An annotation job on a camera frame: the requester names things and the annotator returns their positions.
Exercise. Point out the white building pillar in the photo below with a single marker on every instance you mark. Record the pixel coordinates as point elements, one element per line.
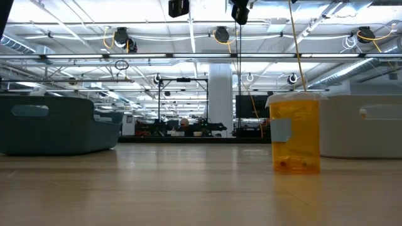
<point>220,94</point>

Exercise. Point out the teal plastic bin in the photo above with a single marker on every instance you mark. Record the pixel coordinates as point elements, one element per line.
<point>63,135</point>

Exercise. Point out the orange pill bottle grey label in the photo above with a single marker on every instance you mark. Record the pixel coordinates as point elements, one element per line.
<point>301,141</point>

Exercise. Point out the background black frame rig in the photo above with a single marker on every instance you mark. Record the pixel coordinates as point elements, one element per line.
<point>183,80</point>

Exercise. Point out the black monitor screen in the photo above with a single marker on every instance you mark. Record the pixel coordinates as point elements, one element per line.
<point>248,106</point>

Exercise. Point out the person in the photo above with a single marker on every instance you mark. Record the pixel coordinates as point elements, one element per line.
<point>184,123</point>

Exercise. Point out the grey plastic bin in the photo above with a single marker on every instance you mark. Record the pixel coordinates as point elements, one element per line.
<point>345,138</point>

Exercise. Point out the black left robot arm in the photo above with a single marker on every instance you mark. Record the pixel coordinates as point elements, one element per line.
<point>3,12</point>

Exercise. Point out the red cabinet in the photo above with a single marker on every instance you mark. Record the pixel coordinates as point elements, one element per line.
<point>141,128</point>

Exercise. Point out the black aluminium table frame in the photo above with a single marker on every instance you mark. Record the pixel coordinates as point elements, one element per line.
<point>204,140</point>

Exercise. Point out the silver ceiling duct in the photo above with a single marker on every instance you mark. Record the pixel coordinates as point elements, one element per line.
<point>15,44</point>
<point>351,72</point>

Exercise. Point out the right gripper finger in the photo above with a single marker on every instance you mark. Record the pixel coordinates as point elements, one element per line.
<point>178,7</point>

